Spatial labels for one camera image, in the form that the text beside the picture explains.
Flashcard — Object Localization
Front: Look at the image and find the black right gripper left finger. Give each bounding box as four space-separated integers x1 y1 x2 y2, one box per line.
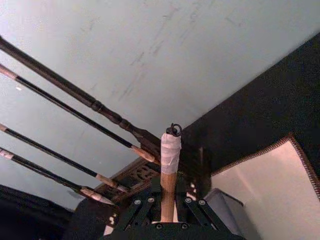
124 174 164 226

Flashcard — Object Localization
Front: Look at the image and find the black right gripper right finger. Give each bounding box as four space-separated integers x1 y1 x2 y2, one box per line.
174 170 221 230

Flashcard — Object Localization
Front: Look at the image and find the bamboo brush with white tape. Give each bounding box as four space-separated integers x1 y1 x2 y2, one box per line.
159 123 183 224

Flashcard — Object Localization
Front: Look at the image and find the white felt mat stitched edge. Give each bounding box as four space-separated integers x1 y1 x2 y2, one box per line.
209 133 320 240

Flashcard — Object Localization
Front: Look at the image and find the dark carved wooden brush rack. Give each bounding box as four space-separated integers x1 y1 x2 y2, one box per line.
0 34 165 204

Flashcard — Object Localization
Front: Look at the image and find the black-handled calligraphy brush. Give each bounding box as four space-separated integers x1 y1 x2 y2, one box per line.
0 146 115 206
0 63 161 165
0 122 129 193

